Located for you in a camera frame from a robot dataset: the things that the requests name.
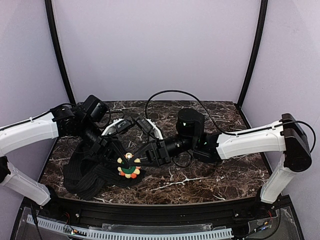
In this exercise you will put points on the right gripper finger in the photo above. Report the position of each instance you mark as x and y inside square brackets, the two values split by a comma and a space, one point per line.
[145, 152]
[141, 163]

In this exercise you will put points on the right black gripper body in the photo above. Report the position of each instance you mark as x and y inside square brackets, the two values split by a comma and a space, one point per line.
[157, 152]

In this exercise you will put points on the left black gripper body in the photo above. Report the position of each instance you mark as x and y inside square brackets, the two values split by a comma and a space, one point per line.
[103, 144]

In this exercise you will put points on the flower brooch green orange yellow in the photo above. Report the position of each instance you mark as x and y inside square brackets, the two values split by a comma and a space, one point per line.
[131, 172]

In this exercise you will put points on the black pinstriped shirt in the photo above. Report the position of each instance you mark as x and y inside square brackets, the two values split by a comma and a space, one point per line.
[85, 176]

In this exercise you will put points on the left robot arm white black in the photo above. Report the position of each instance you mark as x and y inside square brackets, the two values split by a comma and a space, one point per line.
[64, 120]

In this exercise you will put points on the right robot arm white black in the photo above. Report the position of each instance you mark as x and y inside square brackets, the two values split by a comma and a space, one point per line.
[285, 136]

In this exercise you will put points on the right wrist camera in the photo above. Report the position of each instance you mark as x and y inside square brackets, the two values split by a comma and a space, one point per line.
[149, 128]

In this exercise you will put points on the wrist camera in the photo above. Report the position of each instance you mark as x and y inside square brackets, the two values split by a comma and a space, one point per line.
[149, 128]
[118, 126]

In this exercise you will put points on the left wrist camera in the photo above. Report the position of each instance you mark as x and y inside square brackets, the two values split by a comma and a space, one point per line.
[118, 126]

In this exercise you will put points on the white slotted cable duct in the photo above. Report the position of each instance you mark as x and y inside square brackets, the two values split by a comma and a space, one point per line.
[130, 232]

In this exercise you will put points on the right black frame post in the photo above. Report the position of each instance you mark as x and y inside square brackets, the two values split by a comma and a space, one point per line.
[254, 52]

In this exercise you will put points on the black frame post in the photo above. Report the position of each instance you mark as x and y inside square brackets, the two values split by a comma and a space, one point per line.
[57, 50]
[254, 52]

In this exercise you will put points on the left black frame post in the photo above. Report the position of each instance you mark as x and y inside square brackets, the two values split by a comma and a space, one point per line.
[57, 50]

